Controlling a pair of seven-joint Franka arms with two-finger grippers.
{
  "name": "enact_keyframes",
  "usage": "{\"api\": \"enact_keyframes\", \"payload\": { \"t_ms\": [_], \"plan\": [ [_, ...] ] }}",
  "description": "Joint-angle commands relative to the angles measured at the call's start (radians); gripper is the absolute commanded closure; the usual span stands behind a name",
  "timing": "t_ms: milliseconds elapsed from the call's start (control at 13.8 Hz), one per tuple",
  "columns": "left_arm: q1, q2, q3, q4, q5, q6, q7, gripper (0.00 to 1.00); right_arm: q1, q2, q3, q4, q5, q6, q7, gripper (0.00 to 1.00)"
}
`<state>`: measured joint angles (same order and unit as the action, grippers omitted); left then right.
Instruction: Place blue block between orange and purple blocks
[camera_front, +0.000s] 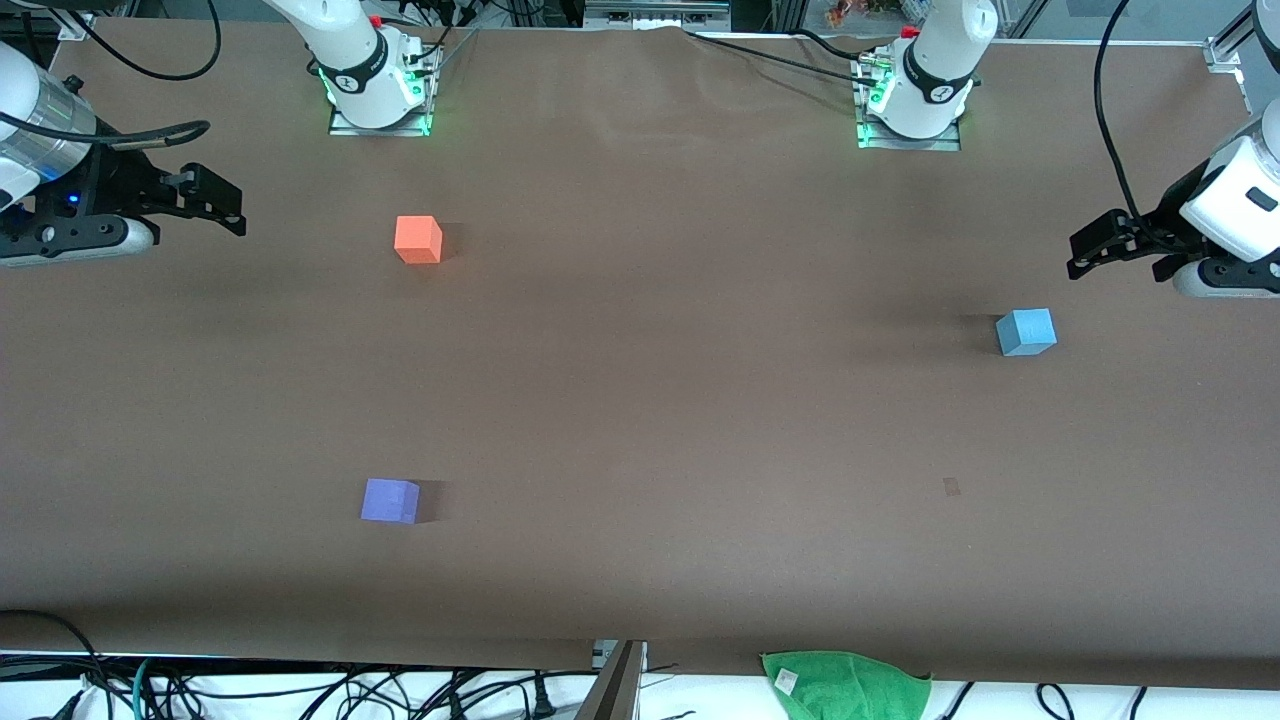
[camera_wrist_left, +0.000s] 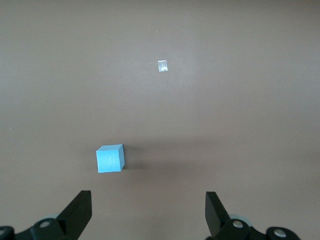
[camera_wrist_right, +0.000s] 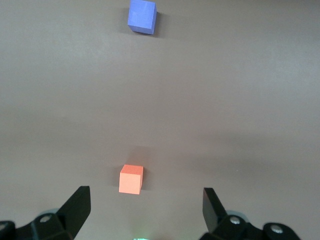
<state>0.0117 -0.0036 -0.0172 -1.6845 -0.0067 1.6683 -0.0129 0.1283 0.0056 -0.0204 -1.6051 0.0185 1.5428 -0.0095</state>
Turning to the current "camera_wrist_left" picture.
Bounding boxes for blue foam block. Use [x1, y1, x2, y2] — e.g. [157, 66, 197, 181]
[95, 144, 125, 174]

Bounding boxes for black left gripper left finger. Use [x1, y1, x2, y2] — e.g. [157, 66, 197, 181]
[0, 190, 93, 240]

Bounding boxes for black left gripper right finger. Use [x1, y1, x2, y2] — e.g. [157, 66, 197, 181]
[205, 191, 301, 240]

